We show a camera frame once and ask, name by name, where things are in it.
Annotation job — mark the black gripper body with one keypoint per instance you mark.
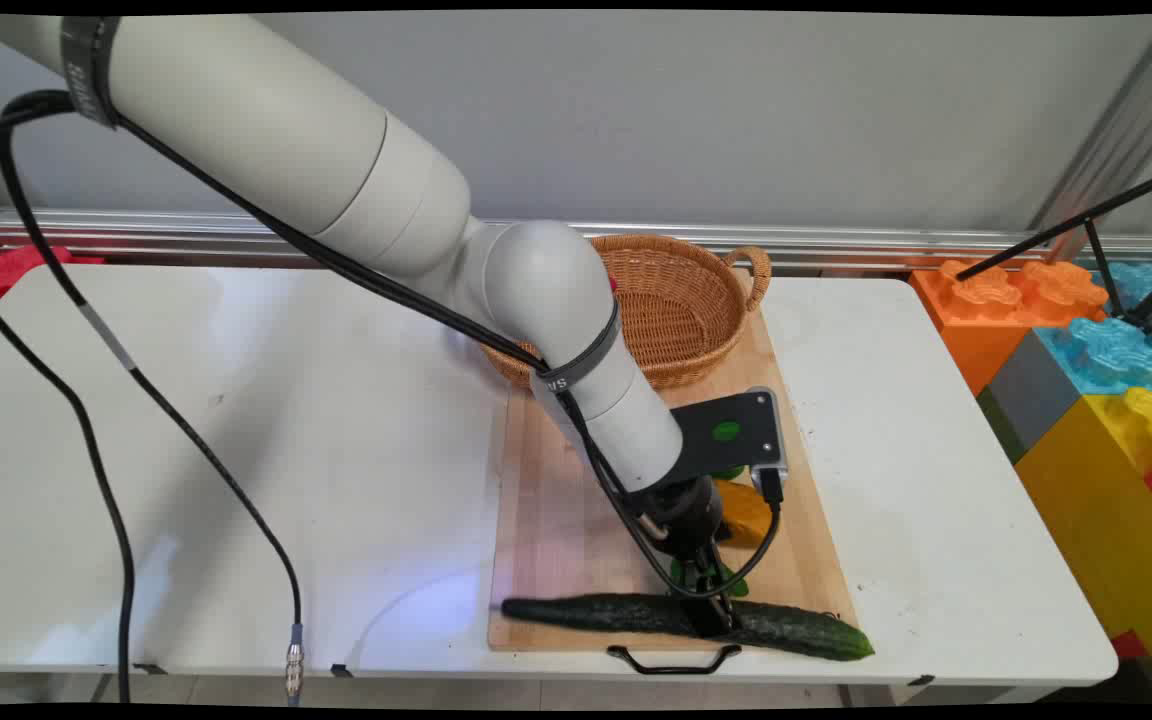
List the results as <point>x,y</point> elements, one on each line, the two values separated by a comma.
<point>684,515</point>

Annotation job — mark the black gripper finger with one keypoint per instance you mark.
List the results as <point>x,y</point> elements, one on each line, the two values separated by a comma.
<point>724,595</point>
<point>701,600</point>

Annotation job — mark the orange bell pepper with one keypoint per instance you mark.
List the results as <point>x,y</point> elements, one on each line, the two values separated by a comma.
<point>746,515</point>

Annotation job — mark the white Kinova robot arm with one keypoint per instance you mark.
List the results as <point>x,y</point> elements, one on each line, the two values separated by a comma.
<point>236,120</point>

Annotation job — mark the white radish with green leaves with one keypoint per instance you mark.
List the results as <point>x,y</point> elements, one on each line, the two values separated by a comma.
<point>731,582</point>

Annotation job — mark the long dark green cucumber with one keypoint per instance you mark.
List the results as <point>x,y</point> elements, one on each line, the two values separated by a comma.
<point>616,613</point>

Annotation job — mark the wooden cutting board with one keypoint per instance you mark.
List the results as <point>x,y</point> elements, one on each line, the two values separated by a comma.
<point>556,500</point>

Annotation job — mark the woven wicker basket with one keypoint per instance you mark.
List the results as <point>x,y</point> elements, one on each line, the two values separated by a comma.
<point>681,310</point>

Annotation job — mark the orange giant building block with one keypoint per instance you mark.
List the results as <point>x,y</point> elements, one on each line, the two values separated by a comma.
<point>976,320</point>

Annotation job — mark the grey giant building block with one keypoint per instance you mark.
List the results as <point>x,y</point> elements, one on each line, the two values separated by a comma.
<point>1031,395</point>

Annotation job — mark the yellow giant building block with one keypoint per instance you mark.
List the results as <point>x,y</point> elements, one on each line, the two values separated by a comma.
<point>1106,520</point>

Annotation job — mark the blue giant building block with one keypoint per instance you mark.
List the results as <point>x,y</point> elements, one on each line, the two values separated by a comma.
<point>1111,350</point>

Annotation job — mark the black tripod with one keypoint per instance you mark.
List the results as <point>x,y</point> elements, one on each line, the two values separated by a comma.
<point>1101,250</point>

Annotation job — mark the red giant studded block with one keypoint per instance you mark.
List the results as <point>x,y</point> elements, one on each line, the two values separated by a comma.
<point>6,268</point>

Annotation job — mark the black wrist camera mount plate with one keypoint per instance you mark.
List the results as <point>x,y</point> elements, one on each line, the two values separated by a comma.
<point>726,432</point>

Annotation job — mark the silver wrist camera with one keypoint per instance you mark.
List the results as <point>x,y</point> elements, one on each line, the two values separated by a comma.
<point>782,430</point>

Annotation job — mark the aluminium rail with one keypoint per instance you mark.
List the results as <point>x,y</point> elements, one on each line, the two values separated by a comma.
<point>836,245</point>

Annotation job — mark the aluminium frame post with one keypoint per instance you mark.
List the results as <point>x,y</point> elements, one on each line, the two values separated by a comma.
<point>1116,130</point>

